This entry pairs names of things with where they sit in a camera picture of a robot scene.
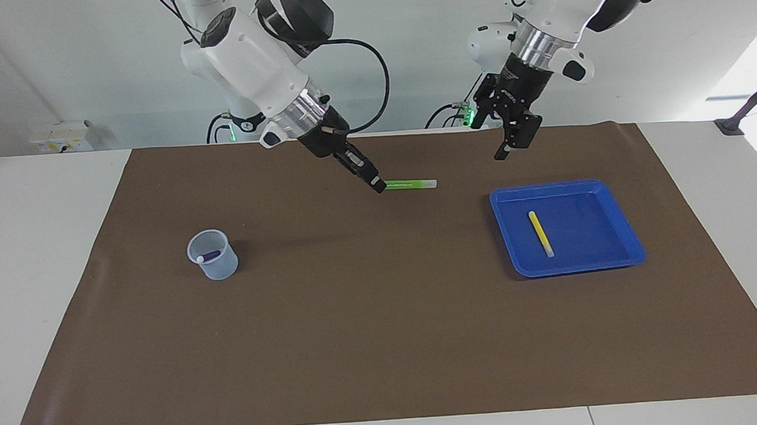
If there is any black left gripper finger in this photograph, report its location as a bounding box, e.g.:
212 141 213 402
492 107 545 162
468 73 501 130

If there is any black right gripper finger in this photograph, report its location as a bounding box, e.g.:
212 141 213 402
342 141 388 196
333 150 369 185

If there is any green pen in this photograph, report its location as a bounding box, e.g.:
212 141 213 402
384 179 438 192

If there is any yellow pen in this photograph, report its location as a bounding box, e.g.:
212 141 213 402
527 210 555 259

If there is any blue plastic tray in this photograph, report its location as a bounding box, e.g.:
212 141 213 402
488 176 648 280

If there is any brown table mat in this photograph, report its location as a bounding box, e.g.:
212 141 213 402
0 114 757 425

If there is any translucent plastic cup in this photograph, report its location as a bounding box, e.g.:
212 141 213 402
186 228 240 282

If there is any black stand with pole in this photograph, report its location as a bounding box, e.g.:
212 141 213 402
711 63 757 137

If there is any black base power cable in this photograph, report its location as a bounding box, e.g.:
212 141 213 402
205 112 233 144
422 71 486 131

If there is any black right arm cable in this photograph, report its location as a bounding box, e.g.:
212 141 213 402
302 36 393 139

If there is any white wall socket box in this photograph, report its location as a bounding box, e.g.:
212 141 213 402
29 120 95 155

